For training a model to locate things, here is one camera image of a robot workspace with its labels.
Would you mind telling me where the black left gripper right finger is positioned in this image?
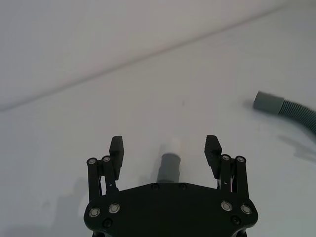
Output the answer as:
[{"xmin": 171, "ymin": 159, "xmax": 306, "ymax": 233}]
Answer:
[{"xmin": 204, "ymin": 135, "xmax": 250, "ymax": 199}]

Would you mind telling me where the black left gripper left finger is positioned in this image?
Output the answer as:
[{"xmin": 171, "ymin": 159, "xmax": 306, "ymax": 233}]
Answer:
[{"xmin": 86, "ymin": 135, "xmax": 125, "ymax": 201}]

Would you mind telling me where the grey pipe fitting white end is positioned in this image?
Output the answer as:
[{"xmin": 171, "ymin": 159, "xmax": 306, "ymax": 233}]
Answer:
[{"xmin": 156, "ymin": 136, "xmax": 185, "ymax": 185}]

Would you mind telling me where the grey corrugated hose with cuff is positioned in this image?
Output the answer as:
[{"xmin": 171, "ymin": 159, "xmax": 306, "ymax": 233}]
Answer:
[{"xmin": 252, "ymin": 90, "xmax": 316, "ymax": 139}]

